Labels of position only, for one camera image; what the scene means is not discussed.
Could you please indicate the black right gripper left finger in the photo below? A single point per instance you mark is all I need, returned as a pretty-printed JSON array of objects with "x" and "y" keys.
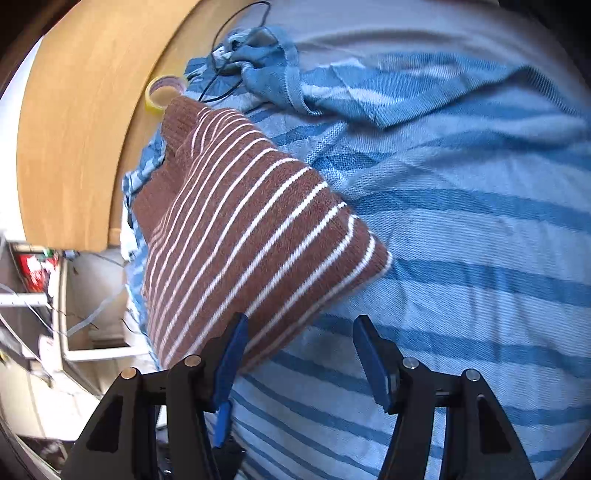
[{"x": 119, "y": 439}]

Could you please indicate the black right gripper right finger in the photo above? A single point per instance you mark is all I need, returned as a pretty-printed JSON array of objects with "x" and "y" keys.
[{"x": 480, "y": 441}]

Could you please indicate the blue striped bed sheet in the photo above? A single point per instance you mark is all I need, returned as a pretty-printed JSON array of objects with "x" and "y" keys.
[{"x": 467, "y": 153}]

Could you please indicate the brown white-striped knit sweater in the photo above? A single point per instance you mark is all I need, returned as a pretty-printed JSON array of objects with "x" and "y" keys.
[{"x": 235, "y": 226}]

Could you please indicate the yellow tape roll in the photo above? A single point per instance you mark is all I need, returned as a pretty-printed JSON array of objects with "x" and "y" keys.
[{"x": 161, "y": 90}]

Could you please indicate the wooden headboard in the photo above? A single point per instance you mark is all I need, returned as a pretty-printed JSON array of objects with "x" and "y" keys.
[{"x": 83, "y": 120}]

